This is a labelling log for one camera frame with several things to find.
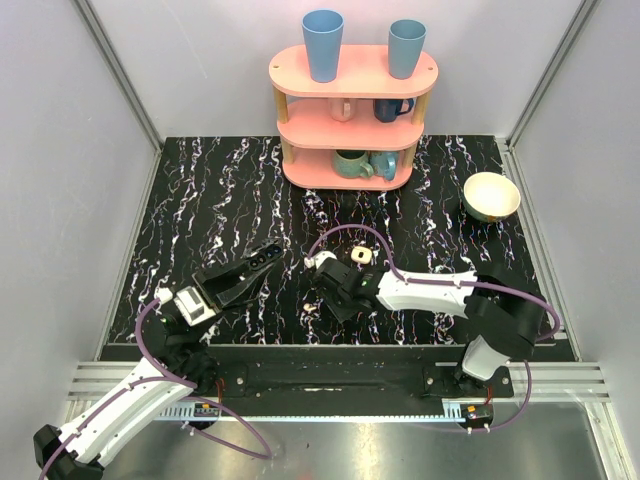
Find black earbud charging case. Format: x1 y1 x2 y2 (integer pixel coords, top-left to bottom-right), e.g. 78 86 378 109
248 239 283 271

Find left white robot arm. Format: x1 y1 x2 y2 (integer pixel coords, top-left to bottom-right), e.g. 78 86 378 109
33 244 282 479

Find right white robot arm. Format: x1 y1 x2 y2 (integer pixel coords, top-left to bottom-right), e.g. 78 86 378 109
305 252 546 399

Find white earbud charging case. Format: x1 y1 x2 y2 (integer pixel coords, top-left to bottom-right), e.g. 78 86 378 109
351 246 373 265

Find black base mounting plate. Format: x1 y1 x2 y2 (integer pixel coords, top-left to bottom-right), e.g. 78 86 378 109
208 345 514 400

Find teal glazed ceramic mug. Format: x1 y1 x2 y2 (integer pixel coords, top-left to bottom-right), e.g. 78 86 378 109
332 150 374 179

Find light blue butterfly mug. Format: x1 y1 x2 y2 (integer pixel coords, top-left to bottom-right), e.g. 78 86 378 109
369 151 399 181

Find pink three-tier shelf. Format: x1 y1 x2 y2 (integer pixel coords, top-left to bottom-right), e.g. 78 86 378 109
268 45 439 191

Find cream ceramic bowl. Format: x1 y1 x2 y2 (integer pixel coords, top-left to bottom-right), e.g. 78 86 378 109
463 172 521 223

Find pink ceramic mug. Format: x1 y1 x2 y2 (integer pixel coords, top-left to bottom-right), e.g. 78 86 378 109
328 98 358 122

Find dark blue ceramic mug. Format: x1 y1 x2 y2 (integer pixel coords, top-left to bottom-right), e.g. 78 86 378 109
373 98 415 123

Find right blue plastic tumbler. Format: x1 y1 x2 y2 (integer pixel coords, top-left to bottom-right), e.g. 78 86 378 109
388 19 427 80

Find blue plastic tumbler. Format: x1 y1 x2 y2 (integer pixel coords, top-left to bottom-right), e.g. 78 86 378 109
388 19 427 80
302 9 344 83

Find left blue plastic tumbler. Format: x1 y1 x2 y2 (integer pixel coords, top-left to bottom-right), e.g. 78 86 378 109
302 9 344 83

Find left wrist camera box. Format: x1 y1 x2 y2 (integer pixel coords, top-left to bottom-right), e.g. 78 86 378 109
173 286 220 327

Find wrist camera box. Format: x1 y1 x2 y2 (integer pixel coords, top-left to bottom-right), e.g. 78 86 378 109
173 286 220 327
304 251 337 269

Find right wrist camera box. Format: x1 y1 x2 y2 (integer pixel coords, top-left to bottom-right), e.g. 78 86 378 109
304 251 337 269

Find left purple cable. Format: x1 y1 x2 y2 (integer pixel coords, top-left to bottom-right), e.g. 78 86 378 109
37 288 274 480

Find purple cable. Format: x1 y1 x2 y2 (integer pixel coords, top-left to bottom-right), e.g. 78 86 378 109
304 223 561 434
37 288 274 480

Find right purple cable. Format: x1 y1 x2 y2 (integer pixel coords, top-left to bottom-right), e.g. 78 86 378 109
304 223 561 434

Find aluminium frame post right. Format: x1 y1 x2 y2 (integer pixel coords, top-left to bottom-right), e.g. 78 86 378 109
504 0 601 151

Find aluminium frame post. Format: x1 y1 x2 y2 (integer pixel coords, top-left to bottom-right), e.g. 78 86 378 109
504 0 601 151
71 0 164 152

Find aluminium frame post left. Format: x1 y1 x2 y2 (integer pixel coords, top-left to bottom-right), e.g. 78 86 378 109
71 0 164 152

